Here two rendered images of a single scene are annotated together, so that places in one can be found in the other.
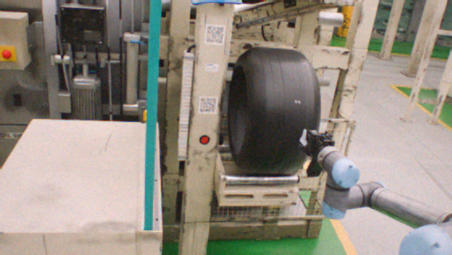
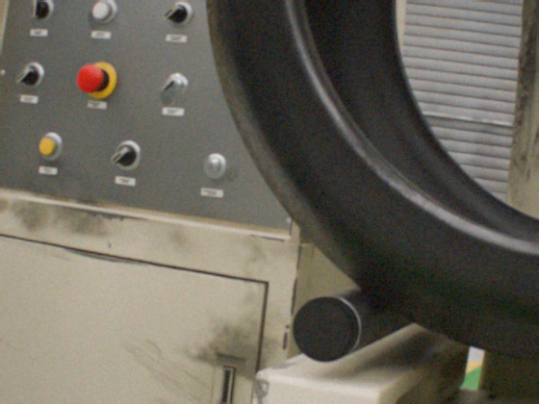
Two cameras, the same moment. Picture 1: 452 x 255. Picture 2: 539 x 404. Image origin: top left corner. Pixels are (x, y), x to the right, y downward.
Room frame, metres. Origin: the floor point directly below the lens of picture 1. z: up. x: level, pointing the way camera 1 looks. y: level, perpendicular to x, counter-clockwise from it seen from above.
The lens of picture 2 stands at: (1.93, -1.00, 1.02)
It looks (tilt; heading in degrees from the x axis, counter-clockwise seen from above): 3 degrees down; 122
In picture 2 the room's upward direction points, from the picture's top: 7 degrees clockwise
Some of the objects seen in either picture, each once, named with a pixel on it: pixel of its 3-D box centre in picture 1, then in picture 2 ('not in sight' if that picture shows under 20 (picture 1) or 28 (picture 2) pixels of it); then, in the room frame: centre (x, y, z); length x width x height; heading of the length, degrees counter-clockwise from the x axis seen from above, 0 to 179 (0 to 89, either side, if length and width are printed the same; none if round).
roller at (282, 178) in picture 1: (261, 178); (389, 304); (1.52, -0.18, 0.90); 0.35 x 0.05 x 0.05; 103
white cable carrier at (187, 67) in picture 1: (186, 107); not in sight; (1.54, 0.18, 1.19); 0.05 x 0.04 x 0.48; 13
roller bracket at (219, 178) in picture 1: (215, 162); not in sight; (1.62, 0.03, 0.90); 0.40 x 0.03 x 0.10; 13
